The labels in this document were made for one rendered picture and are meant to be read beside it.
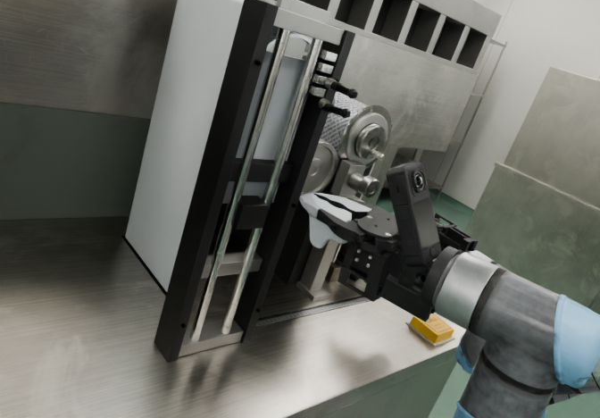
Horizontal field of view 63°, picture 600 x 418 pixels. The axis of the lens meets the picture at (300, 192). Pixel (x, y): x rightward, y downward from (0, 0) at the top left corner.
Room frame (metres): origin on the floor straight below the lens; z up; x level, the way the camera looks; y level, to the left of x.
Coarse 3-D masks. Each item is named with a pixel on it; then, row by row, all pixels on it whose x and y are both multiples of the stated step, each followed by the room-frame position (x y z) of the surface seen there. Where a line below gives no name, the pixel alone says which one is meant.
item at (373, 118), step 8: (360, 120) 0.98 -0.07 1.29; (368, 120) 0.99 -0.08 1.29; (376, 120) 1.01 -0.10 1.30; (384, 120) 1.03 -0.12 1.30; (360, 128) 0.98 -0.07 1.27; (384, 128) 1.03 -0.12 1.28; (352, 136) 0.97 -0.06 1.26; (352, 144) 0.97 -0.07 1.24; (352, 152) 0.98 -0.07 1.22; (352, 160) 0.99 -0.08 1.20; (360, 160) 1.00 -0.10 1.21; (368, 160) 1.02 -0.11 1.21
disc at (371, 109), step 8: (360, 112) 0.98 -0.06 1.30; (368, 112) 0.99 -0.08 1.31; (376, 112) 1.01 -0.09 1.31; (384, 112) 1.03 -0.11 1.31; (352, 120) 0.97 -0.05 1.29; (352, 128) 0.97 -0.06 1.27; (344, 136) 0.96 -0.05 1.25; (344, 144) 0.96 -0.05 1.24; (344, 152) 0.97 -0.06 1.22; (376, 160) 1.05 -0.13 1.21
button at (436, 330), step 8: (416, 320) 0.96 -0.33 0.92; (432, 320) 0.97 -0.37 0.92; (440, 320) 0.99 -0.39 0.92; (416, 328) 0.95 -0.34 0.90; (424, 328) 0.94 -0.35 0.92; (432, 328) 0.94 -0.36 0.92; (440, 328) 0.95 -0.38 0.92; (448, 328) 0.96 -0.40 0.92; (432, 336) 0.92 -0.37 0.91; (440, 336) 0.93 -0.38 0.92; (448, 336) 0.96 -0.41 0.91
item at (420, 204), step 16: (400, 176) 0.52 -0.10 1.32; (416, 176) 0.53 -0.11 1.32; (400, 192) 0.52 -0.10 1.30; (416, 192) 0.52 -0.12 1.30; (400, 208) 0.52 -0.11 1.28; (416, 208) 0.51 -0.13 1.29; (432, 208) 0.54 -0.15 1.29; (400, 224) 0.51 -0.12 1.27; (416, 224) 0.50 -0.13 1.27; (432, 224) 0.53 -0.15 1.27; (400, 240) 0.51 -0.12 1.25; (416, 240) 0.50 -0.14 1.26; (432, 240) 0.52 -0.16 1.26; (416, 256) 0.50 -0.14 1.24; (432, 256) 0.51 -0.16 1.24
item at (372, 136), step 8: (368, 128) 0.98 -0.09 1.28; (376, 128) 0.99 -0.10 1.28; (360, 136) 0.98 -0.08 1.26; (368, 136) 0.98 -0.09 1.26; (376, 136) 1.00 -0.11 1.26; (384, 136) 1.01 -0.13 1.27; (360, 144) 0.97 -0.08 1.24; (368, 144) 0.99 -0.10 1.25; (376, 144) 1.00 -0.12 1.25; (384, 144) 1.02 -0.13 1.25; (360, 152) 0.98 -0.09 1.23; (368, 152) 0.99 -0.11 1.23
